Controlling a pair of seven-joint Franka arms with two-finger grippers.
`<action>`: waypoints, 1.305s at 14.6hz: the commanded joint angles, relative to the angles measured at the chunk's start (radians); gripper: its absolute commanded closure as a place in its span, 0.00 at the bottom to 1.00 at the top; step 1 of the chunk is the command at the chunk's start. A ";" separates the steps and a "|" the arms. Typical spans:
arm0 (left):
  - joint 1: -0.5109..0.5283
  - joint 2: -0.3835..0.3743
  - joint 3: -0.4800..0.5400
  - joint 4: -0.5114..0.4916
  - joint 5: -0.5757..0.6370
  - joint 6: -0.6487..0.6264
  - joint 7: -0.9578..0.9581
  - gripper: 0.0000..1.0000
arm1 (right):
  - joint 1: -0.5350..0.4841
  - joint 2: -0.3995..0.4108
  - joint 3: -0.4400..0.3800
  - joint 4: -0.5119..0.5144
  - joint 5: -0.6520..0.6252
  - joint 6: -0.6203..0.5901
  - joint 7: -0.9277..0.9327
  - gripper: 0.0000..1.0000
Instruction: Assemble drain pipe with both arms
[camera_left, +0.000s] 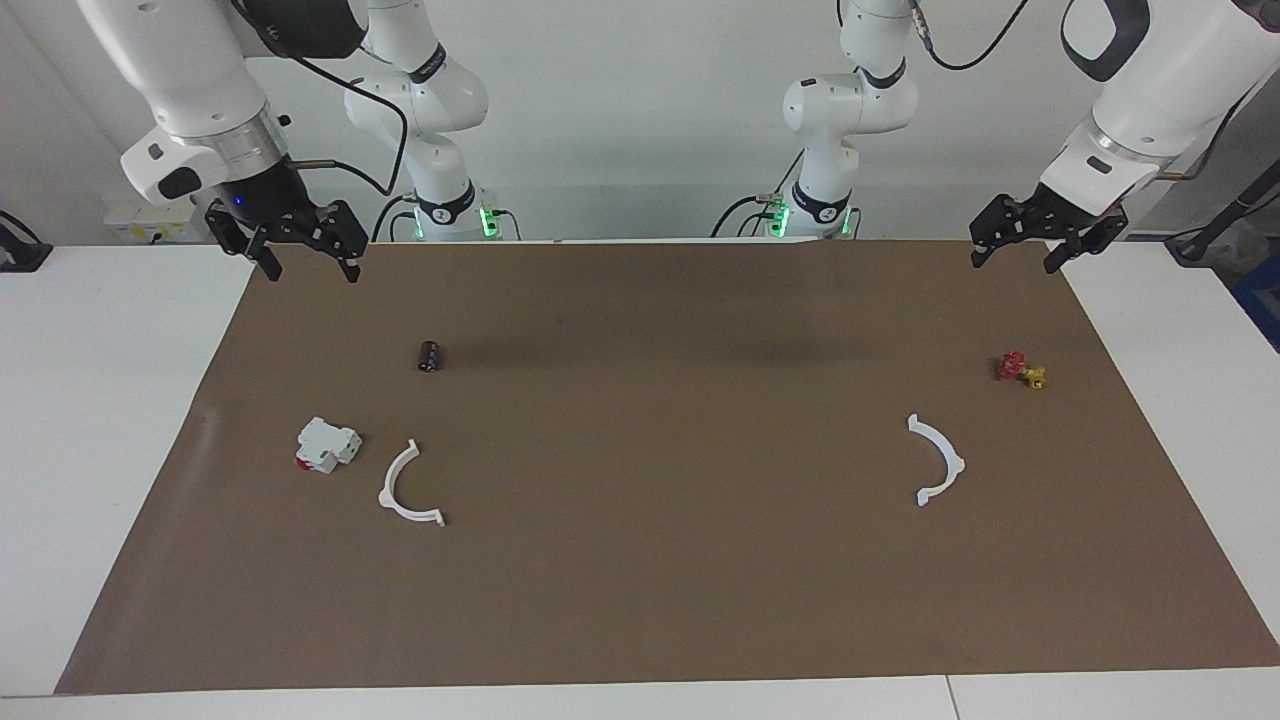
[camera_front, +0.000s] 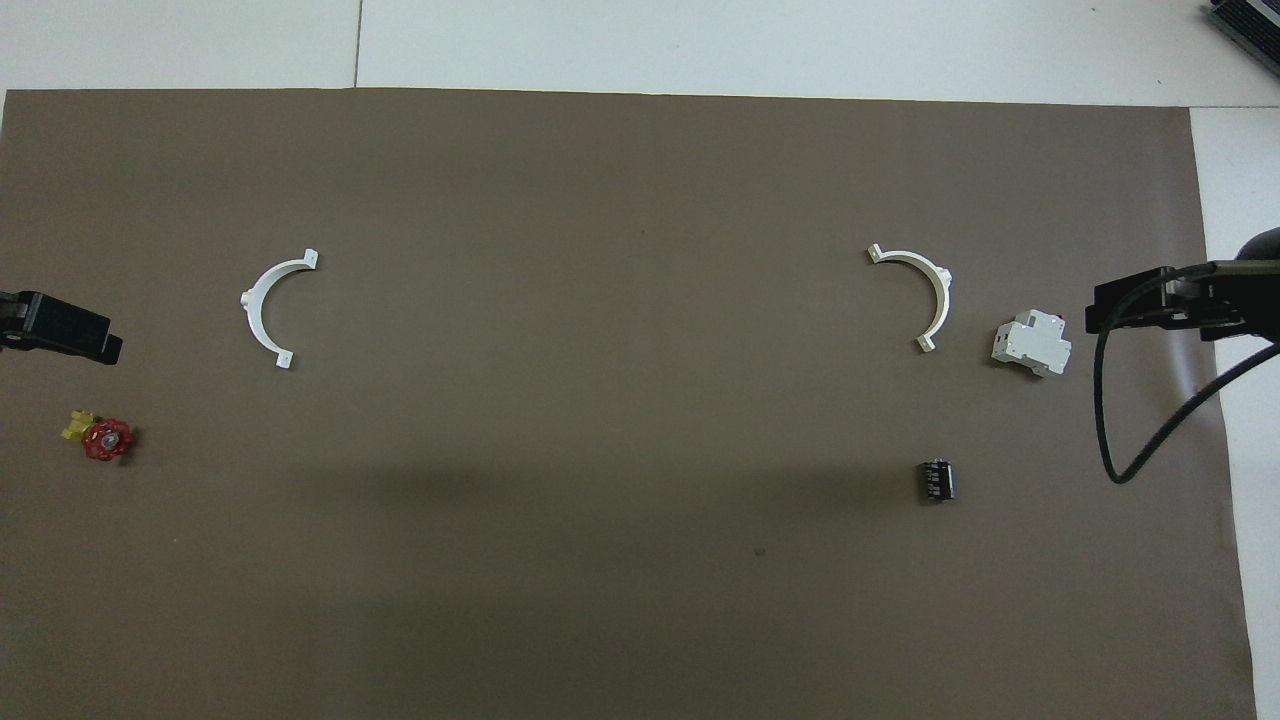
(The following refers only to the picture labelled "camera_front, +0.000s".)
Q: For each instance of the grey ribbed device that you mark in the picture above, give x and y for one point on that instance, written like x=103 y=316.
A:
x=1250 y=18

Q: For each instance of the black cylindrical capacitor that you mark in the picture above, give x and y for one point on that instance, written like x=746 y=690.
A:
x=936 y=482

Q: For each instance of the red handwheel yellow valve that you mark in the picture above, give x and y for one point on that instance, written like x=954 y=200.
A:
x=107 y=440

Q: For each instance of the white circuit breaker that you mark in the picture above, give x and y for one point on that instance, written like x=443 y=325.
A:
x=1030 y=345

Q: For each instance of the brown table mat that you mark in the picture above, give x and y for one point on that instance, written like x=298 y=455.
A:
x=600 y=250

